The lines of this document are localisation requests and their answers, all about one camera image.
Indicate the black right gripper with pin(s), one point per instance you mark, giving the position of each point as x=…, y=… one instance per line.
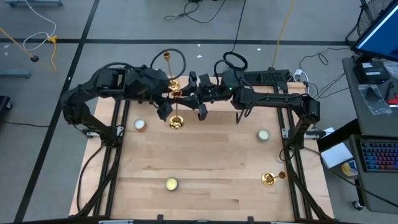
x=217, y=87

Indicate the silver frame strip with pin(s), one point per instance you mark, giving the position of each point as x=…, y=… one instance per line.
x=115, y=222

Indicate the silver candle tin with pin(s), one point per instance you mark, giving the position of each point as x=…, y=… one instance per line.
x=263, y=134

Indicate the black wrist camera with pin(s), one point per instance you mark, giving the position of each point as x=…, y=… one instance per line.
x=202, y=112
x=164, y=111

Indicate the black perforated metal plate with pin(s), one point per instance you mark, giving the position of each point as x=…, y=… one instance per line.
x=264, y=76

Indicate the black cart caster wheel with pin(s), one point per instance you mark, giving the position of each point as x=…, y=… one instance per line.
x=357, y=205

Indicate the black caster base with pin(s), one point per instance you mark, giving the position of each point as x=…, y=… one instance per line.
x=3, y=102

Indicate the red object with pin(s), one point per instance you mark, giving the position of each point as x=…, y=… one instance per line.
x=394, y=100

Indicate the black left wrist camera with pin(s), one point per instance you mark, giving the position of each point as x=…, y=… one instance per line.
x=164, y=111

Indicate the purple patterned candle tin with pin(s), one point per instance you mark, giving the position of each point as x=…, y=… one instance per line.
x=171, y=183

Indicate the white box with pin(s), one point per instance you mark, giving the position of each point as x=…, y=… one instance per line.
x=335, y=154

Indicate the computer monitor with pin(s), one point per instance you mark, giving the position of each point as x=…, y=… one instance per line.
x=382, y=37

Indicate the raised wooden shelf black legs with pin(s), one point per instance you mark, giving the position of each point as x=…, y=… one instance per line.
x=220, y=106

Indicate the grey desk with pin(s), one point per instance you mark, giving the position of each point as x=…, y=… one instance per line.
x=373, y=124

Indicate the clear plastic bag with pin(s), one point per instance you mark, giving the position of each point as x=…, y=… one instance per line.
x=374, y=99

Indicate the yellow and blue object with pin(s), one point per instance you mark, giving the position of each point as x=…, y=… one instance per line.
x=349, y=168

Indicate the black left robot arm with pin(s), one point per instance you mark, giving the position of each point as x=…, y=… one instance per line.
x=77, y=109

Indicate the grey rolling cart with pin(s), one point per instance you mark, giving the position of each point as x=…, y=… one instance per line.
x=382, y=193

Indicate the black table edge clamp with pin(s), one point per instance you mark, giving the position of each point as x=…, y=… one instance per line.
x=250, y=219
x=160, y=218

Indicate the short gold candlestick holder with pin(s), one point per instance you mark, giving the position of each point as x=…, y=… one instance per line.
x=268, y=179

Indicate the small black computer box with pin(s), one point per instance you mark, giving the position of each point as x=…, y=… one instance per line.
x=371, y=73

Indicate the grey desk leg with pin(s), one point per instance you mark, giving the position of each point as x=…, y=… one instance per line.
x=31, y=2

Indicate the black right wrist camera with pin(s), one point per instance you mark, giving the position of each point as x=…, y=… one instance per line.
x=202, y=112

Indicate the grey desk foot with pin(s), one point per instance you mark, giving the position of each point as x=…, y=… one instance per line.
x=15, y=74

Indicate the medium gold candlestick holder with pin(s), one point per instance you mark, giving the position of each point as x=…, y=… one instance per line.
x=176, y=122

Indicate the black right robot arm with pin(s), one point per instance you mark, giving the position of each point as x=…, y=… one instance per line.
x=280, y=99

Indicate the black aluminium table frame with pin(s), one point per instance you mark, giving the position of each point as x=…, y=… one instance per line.
x=109, y=199

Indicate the white power adapter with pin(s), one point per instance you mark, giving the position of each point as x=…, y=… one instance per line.
x=299, y=74

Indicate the orange patterned candle tin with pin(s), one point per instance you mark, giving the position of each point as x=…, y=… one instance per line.
x=140, y=124

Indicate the backlit rainbow keyboard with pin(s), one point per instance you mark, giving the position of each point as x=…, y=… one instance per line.
x=379, y=155

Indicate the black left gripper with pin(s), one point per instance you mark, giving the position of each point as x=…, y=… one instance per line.
x=154, y=85

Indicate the tall gold candlestick holder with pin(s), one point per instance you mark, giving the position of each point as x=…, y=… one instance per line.
x=167, y=56

